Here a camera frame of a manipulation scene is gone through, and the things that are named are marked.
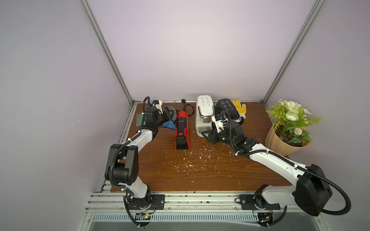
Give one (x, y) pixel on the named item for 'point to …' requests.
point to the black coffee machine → (226, 105)
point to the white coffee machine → (204, 109)
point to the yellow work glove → (242, 110)
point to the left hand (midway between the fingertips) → (176, 110)
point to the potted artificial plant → (288, 131)
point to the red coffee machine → (182, 140)
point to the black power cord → (183, 101)
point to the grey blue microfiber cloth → (170, 124)
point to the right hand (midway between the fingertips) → (204, 131)
